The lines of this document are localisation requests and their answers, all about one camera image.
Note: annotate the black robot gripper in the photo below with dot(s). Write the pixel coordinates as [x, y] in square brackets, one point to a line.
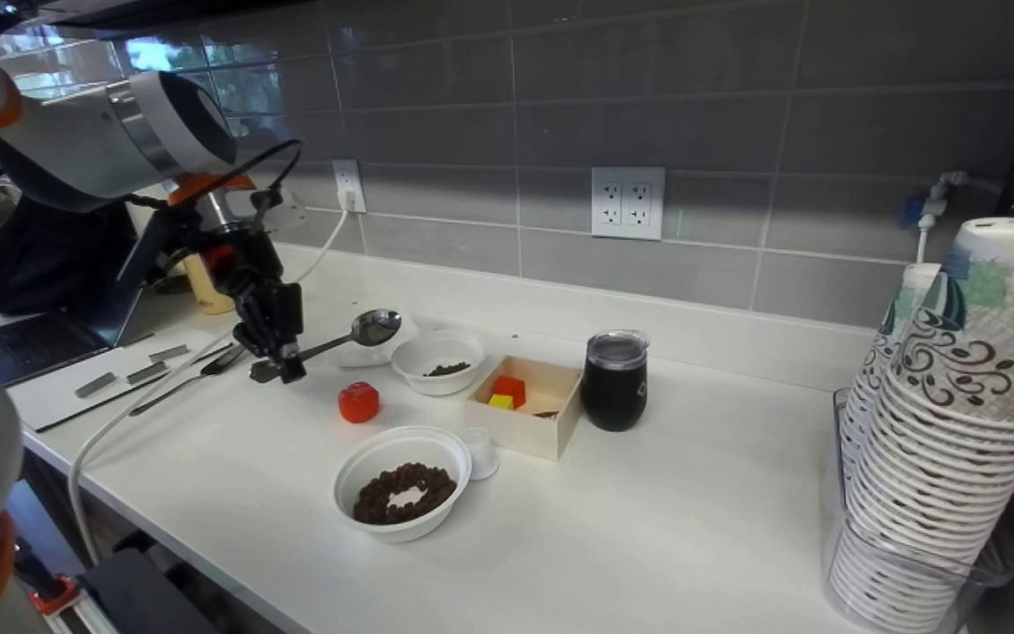
[270, 309]

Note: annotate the metal spoon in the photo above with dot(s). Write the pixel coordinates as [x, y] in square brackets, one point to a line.
[369, 330]

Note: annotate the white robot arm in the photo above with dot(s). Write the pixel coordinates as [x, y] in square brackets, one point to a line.
[159, 128]

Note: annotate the far white bowl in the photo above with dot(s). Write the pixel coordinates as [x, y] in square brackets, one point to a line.
[439, 362]

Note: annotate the near white bowl with beans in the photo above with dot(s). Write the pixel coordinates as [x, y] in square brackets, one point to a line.
[404, 484]

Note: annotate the black fork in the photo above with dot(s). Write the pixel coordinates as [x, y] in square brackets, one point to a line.
[217, 366]

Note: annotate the red small object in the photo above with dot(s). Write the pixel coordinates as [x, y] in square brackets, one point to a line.
[356, 404]

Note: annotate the black knife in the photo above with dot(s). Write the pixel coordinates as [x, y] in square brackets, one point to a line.
[135, 389]

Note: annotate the white plug outlet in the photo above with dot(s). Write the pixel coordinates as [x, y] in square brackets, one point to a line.
[349, 183]

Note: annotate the small clear plastic cup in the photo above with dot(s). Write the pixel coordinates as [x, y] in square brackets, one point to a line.
[485, 455]

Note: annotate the red block in box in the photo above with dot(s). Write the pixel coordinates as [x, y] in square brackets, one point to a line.
[513, 384]

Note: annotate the yellow block in box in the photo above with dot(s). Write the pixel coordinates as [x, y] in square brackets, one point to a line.
[500, 404]

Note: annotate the black backpack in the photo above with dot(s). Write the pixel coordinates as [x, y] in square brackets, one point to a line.
[53, 260]

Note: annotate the wooden box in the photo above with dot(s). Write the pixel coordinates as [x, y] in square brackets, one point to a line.
[546, 418]

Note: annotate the dark purple tumbler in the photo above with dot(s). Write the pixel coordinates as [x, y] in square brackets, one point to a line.
[613, 389]

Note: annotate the blue spray bottle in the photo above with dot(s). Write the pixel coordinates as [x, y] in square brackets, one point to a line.
[924, 209]

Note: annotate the clear cup holder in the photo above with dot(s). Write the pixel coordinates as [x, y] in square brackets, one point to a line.
[885, 591]

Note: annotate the patterned paper cup stack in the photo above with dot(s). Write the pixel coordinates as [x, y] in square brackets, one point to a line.
[938, 465]

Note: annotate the white wall outlet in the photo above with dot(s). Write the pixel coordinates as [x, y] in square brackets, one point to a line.
[629, 202]

